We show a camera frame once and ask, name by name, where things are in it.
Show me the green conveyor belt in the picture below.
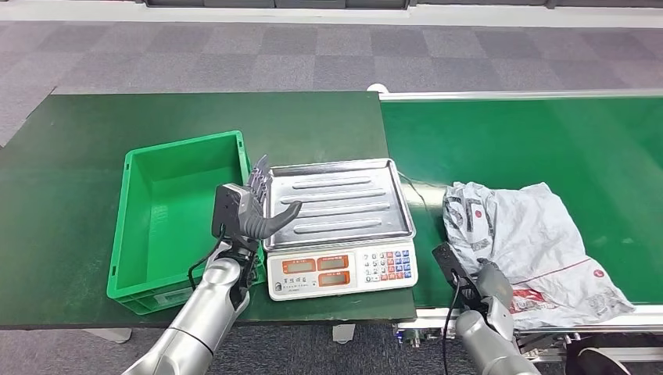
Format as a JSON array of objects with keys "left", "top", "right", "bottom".
[{"left": 380, "top": 97, "right": 663, "bottom": 310}]

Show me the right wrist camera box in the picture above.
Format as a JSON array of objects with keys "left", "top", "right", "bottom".
[{"left": 432, "top": 243, "right": 480, "bottom": 302}]

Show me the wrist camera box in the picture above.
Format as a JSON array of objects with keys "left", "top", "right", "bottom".
[
  {"left": 432, "top": 243, "right": 480, "bottom": 302},
  {"left": 211, "top": 184, "right": 249, "bottom": 240}
]

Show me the thin cord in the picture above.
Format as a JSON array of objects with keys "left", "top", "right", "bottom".
[{"left": 397, "top": 172, "right": 447, "bottom": 190}]

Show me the white plastic mailer package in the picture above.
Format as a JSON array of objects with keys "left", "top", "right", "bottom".
[{"left": 443, "top": 180, "right": 636, "bottom": 330}]

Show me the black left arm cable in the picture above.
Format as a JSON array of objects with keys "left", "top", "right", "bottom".
[{"left": 187, "top": 233, "right": 226, "bottom": 292}]

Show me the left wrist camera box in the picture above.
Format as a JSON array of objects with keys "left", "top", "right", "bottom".
[{"left": 211, "top": 184, "right": 249, "bottom": 240}]

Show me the white electronic scale steel tray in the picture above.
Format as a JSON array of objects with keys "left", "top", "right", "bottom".
[{"left": 261, "top": 158, "right": 419, "bottom": 302}]

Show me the black round base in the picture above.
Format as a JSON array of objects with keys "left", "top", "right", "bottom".
[{"left": 565, "top": 344, "right": 632, "bottom": 375}]

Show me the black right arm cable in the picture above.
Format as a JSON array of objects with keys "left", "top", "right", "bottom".
[{"left": 441, "top": 279, "right": 463, "bottom": 375}]

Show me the green plastic crate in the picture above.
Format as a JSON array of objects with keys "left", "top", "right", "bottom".
[{"left": 106, "top": 130, "right": 266, "bottom": 316}]

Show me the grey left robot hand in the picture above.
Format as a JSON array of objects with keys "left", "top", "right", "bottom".
[{"left": 237, "top": 154, "right": 304, "bottom": 243}]

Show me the white table leg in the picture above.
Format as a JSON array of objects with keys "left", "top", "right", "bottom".
[
  {"left": 82, "top": 327, "right": 133, "bottom": 345},
  {"left": 332, "top": 323, "right": 357, "bottom": 345}
]

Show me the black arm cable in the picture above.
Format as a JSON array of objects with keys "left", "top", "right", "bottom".
[
  {"left": 441, "top": 279, "right": 463, "bottom": 375},
  {"left": 187, "top": 233, "right": 226, "bottom": 292}
]

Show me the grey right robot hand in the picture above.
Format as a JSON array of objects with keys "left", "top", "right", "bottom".
[{"left": 466, "top": 257, "right": 514, "bottom": 307}]

